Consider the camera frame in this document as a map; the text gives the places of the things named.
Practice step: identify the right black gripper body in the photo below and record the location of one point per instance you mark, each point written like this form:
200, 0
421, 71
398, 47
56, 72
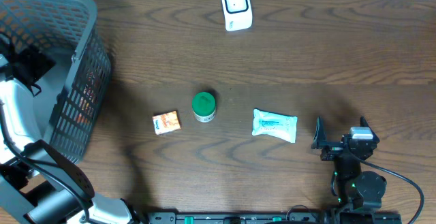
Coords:
332, 151

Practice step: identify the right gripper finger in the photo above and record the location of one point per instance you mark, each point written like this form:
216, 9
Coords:
319, 140
370, 135

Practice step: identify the white wet wipes pack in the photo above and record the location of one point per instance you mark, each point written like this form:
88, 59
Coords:
276, 125

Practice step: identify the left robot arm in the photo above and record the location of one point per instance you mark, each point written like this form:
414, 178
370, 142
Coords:
38, 184

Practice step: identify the small orange box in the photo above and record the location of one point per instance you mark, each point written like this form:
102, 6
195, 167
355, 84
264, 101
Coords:
166, 123

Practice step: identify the grey plastic mesh basket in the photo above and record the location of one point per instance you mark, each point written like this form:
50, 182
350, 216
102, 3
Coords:
65, 32

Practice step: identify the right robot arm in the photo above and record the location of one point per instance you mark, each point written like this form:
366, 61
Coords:
359, 192

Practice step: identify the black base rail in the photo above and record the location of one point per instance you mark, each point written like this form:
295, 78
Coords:
296, 216

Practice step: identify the red orange snack bag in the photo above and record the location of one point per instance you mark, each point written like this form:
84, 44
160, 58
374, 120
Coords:
87, 100

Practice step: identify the green lid jar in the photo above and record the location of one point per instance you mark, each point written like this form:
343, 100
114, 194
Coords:
204, 107

